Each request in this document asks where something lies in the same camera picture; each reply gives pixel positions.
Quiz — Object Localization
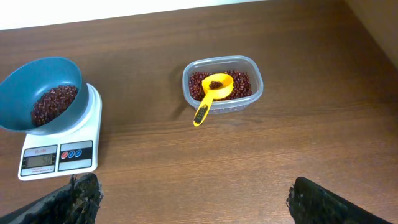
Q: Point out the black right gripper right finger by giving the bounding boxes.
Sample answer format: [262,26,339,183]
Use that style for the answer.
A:
[286,177,391,224]

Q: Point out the red adzuki beans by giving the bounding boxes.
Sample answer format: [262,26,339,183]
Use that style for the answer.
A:
[188,70,252,101]

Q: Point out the blue plastic bowl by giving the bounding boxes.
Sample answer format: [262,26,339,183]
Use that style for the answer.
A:
[1,57,89,135]

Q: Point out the red beans in scoop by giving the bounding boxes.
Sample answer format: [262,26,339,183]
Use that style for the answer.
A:
[208,81,223,90]

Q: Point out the clear plastic container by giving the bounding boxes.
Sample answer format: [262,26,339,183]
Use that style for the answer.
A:
[182,55,264,114]

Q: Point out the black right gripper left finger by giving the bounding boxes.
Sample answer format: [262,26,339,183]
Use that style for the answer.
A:
[1,173,103,224]

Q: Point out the red beans in bowl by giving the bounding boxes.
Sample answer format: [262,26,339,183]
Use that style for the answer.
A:
[30,85,78,127]

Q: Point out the yellow plastic measuring scoop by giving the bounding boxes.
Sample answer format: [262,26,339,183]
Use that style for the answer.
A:
[193,73,233,127]

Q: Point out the white digital kitchen scale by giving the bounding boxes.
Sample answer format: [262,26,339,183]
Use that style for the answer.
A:
[18,85,102,181]

